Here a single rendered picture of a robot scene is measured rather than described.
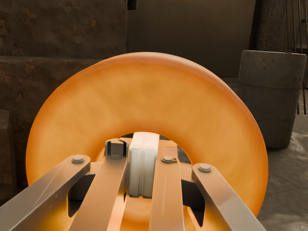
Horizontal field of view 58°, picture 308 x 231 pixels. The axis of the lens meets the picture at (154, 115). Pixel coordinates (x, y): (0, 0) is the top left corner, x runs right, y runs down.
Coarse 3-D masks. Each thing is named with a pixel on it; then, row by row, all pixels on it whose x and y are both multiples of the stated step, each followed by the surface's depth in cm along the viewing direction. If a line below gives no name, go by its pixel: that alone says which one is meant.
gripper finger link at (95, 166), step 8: (128, 152) 16; (128, 160) 15; (96, 168) 14; (128, 168) 15; (88, 176) 13; (128, 176) 15; (80, 184) 13; (88, 184) 14; (128, 184) 15; (72, 192) 14; (80, 192) 14
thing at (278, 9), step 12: (264, 0) 394; (276, 0) 372; (264, 12) 396; (276, 12) 377; (252, 24) 402; (264, 24) 397; (276, 24) 382; (252, 36) 408; (264, 36) 398; (276, 36) 388; (252, 48) 414; (264, 48) 384; (276, 48) 394
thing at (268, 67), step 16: (240, 64) 275; (256, 64) 250; (272, 64) 243; (288, 64) 241; (304, 64) 250; (240, 80) 271; (256, 80) 252; (272, 80) 246; (288, 80) 245; (240, 96) 270; (256, 96) 255; (272, 96) 249; (288, 96) 249; (256, 112) 257; (272, 112) 252; (288, 112) 254; (272, 128) 256; (288, 128) 261; (272, 144) 260; (288, 144) 270
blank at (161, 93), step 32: (96, 64) 16; (128, 64) 15; (160, 64) 15; (192, 64) 16; (64, 96) 16; (96, 96) 16; (128, 96) 16; (160, 96) 16; (192, 96) 15; (224, 96) 15; (32, 128) 17; (64, 128) 17; (96, 128) 16; (128, 128) 16; (160, 128) 16; (192, 128) 16; (224, 128) 16; (256, 128) 16; (32, 160) 17; (96, 160) 17; (192, 160) 17; (224, 160) 16; (256, 160) 16; (256, 192) 17; (128, 224) 18; (192, 224) 18
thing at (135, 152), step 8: (136, 136) 16; (144, 136) 17; (136, 144) 15; (136, 152) 15; (136, 160) 15; (136, 168) 15; (136, 176) 15; (136, 184) 15; (128, 192) 15; (136, 192) 15
